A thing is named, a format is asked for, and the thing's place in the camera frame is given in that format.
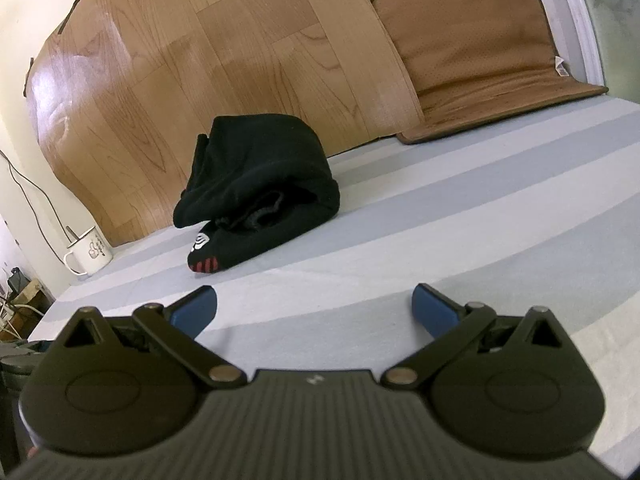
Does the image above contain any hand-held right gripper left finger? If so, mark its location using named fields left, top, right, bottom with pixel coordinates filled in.
left=62, top=285, right=247, bottom=391

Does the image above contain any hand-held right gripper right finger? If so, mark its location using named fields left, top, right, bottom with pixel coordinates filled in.
left=381, top=283, right=569, bottom=391

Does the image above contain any black reindeer knit sweater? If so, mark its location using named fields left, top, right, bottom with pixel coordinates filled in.
left=173, top=114, right=342, bottom=276

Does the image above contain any background household clutter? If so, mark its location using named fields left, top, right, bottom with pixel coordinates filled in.
left=0, top=266, right=56, bottom=342

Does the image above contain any striped bed sheet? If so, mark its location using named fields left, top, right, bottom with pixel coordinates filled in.
left=27, top=94, right=640, bottom=480

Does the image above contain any white enamel mug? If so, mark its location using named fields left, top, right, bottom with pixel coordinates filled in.
left=63, top=226, right=114, bottom=276

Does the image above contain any wood-grain vinyl sheet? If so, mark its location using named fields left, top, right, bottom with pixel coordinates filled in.
left=24, top=0, right=427, bottom=249

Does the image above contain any brown seat cushion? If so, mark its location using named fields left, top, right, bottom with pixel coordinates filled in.
left=368, top=0, right=610, bottom=145

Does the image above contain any thin dark wall cable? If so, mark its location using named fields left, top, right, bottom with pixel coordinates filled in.
left=0, top=149, right=72, bottom=257

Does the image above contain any white window frame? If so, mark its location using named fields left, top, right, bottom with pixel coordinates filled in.
left=550, top=0, right=640, bottom=97

